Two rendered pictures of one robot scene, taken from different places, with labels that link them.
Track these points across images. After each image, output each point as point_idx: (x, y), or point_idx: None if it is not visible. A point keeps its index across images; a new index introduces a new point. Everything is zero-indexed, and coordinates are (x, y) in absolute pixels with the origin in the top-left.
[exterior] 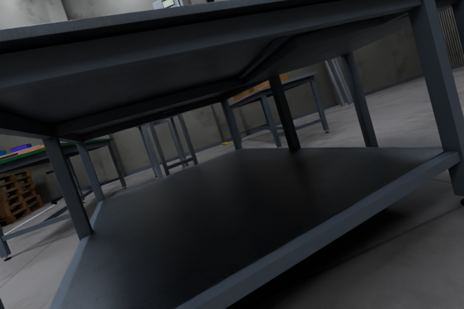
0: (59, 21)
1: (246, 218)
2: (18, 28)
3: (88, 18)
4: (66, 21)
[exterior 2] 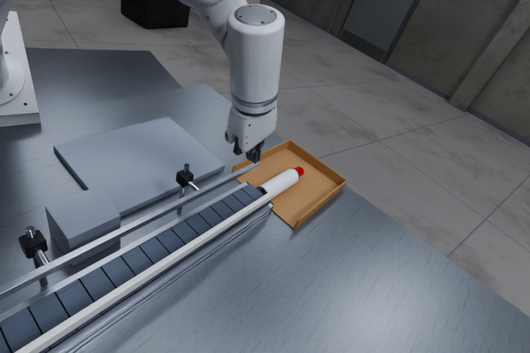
0: (451, 261)
1: None
2: (471, 276)
3: (437, 250)
4: (447, 258)
